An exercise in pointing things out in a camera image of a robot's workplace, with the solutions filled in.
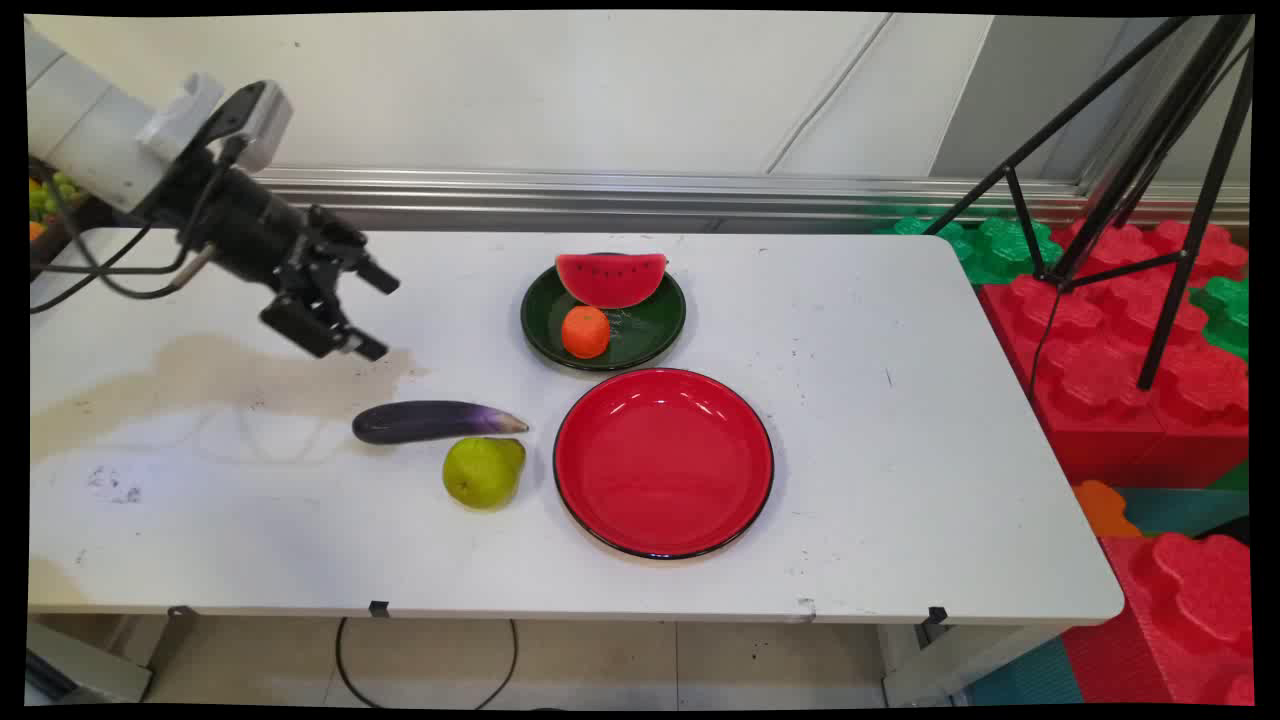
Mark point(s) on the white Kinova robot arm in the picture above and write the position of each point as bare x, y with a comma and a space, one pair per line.
82, 130

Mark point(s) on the toy watermelon slice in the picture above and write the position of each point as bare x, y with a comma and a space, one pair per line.
610, 284

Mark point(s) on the red plate with black rim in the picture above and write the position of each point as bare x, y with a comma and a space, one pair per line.
662, 462

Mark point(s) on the dark green plate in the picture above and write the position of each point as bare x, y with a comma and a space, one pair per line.
645, 330

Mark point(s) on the green toy grape bunch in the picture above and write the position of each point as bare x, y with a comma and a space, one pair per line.
50, 196

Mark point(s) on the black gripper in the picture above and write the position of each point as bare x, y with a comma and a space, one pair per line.
240, 230

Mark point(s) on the purple toy eggplant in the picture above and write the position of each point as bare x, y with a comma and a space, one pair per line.
425, 421

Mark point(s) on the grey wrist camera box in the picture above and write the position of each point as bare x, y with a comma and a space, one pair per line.
256, 124

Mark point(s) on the green toy pear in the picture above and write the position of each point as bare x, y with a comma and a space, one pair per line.
480, 474

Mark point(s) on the red foam block stack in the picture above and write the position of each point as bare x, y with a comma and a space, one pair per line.
1095, 380

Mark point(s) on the orange foam piece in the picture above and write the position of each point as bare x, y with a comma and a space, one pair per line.
1103, 508

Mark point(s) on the aluminium rail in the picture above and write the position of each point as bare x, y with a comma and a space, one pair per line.
600, 196

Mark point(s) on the toy orange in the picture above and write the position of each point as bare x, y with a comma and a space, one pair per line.
585, 333

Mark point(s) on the black tripod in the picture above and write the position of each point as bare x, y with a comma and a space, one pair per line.
1143, 150

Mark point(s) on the green foam block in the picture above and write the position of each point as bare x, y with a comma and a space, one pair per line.
990, 248
1228, 315

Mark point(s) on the teal foam mat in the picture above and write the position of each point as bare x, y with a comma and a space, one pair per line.
1185, 508

